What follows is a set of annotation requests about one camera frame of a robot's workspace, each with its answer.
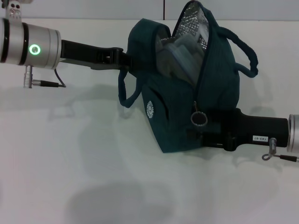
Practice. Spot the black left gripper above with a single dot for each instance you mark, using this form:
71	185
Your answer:
88	54

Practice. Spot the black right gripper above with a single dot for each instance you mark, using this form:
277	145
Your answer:
252	130

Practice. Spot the dark teal insulated lunch bag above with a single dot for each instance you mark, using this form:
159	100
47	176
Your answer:
175	105

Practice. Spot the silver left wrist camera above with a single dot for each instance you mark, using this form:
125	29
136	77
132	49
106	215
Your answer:
14	11

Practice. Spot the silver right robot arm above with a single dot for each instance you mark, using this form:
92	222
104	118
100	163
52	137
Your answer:
294	133

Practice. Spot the clear container with blue lid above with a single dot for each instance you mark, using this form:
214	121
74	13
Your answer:
184	56

